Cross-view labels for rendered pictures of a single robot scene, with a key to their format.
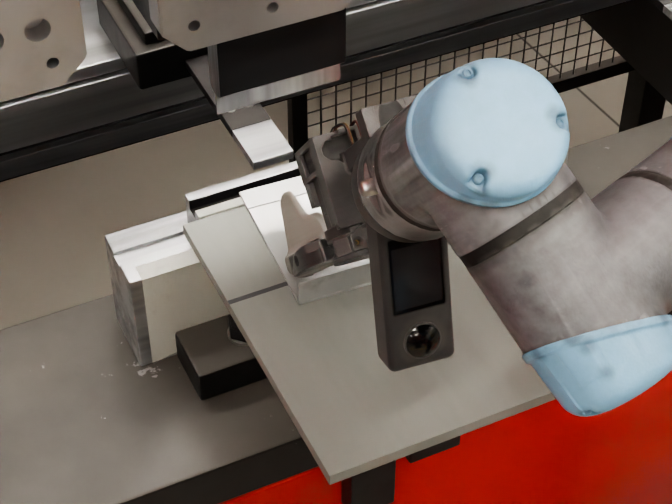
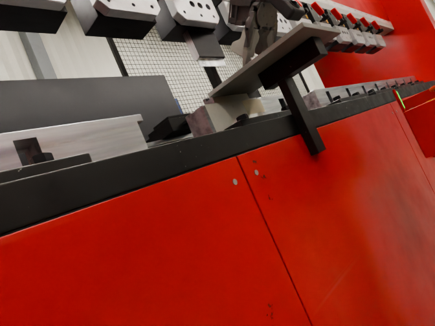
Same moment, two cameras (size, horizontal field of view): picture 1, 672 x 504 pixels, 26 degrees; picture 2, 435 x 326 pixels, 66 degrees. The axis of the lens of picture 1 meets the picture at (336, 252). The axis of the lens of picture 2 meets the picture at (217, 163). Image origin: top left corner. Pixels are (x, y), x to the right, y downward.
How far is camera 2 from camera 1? 1.06 m
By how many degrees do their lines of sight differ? 52
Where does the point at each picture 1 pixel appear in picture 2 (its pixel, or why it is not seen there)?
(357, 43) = not seen: hidden behind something
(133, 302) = (205, 114)
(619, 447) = (368, 162)
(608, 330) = not seen: outside the picture
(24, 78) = (145, 8)
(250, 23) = (197, 17)
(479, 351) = not seen: hidden behind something
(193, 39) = (186, 15)
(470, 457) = (334, 149)
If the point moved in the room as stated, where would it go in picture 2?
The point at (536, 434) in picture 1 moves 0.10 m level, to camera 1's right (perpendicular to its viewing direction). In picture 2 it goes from (345, 145) to (371, 132)
